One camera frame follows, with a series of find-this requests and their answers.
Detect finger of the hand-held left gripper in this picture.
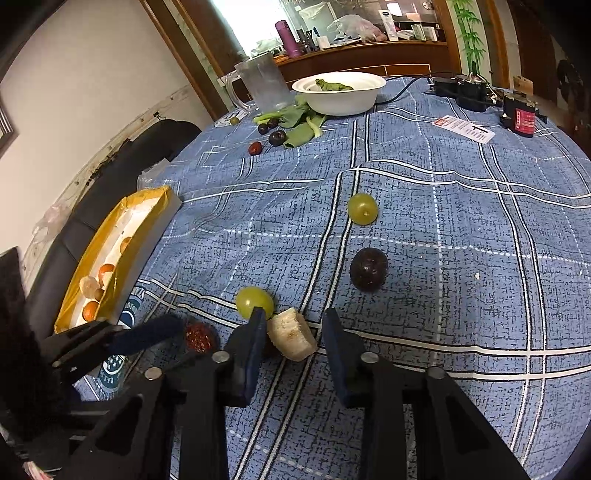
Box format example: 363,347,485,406
41,315,185,384

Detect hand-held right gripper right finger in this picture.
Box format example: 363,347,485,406
322,308,532,480

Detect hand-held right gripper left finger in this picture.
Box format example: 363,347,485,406
69,307,269,480

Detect yellow cardboard box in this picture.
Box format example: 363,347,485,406
54,186,182,335

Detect dark plum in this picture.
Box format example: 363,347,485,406
349,247,389,292

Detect blue printed tablecloth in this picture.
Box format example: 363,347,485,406
69,76,591,480

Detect black chair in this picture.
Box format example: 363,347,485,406
25,121,202,324

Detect green leafy vegetable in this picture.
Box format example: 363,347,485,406
253,105,328,149

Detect framed picture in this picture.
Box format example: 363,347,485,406
0,97,17,158

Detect white bowl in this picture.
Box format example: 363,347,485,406
292,72,387,116

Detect white and red card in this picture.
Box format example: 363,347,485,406
433,115,496,144

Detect clear glass mug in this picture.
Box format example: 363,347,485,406
224,51,293,113

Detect black power strip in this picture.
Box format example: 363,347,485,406
431,74,492,113

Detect wooden counter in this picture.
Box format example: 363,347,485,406
272,41,451,79

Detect black and red device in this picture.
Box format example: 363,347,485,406
499,91,539,137

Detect purple bottle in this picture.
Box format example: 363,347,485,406
275,20,302,58

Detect clear plastic bag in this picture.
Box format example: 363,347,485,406
328,14,386,42

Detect white lotion bottle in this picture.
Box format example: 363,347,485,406
381,9,399,41

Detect wooden door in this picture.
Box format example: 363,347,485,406
512,0,559,88

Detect black power cable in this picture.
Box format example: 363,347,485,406
376,74,455,104

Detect bamboo wall decal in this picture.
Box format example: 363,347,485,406
450,0,485,77

